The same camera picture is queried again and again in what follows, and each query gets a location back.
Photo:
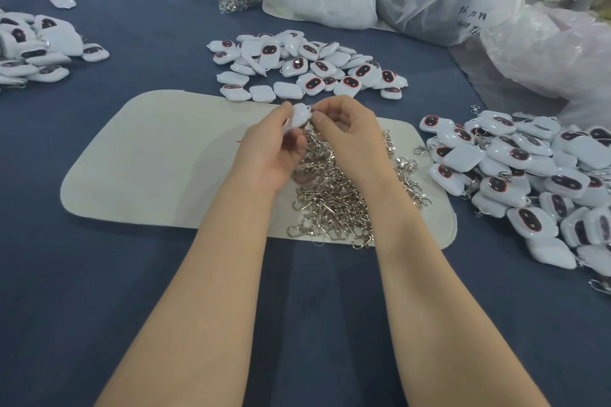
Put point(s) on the person's left hand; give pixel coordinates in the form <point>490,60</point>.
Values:
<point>267,152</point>

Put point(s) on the person's right hand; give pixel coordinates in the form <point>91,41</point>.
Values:
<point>359,146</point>

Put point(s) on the white fob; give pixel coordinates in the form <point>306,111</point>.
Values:
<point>299,116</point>

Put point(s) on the person's left forearm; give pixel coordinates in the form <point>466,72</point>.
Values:
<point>196,311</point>

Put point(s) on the person's right forearm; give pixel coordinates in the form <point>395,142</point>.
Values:
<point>453,311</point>

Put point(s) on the cream felt work mat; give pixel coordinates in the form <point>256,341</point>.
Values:
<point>143,163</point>

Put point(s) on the crumpled clear plastic bag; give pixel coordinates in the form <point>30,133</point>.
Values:
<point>559,47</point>

